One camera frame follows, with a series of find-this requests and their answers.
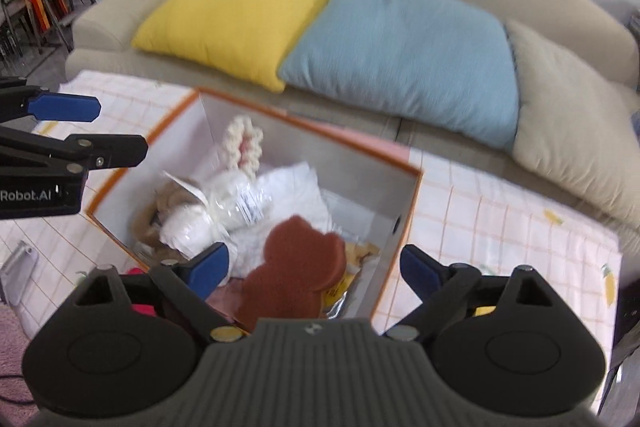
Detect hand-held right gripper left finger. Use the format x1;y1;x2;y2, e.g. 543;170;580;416
75;242;242;343

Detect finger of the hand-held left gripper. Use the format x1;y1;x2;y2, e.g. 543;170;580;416
0;134;150;170
0;77;102;124

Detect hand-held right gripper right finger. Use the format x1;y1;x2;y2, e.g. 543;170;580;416
382;244;556;340

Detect orange cardboard box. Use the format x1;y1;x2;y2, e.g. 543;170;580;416
84;88;425;335

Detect yellow snack pouch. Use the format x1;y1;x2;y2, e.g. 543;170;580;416
320;241;382;319

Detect plastic-wrapped white plush bunny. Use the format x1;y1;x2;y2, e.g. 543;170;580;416
159;114;273;253

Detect brown plush toy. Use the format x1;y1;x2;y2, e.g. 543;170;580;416
131;184;201;253

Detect brown sponge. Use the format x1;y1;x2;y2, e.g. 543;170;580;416
235;215;347;333

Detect white paper towel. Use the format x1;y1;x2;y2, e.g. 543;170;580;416
227;161;333;280

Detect pink fluffy cloth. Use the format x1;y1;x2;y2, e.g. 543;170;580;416
207;279;248;325

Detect checked printed blanket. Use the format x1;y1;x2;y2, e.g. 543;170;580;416
0;69;623;408

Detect yellow pillow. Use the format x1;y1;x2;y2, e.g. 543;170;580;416
131;0;347;94

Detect beige pillow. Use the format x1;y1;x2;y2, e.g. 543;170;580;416
505;19;640;230

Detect blue pillow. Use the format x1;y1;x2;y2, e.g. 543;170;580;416
277;0;521;152

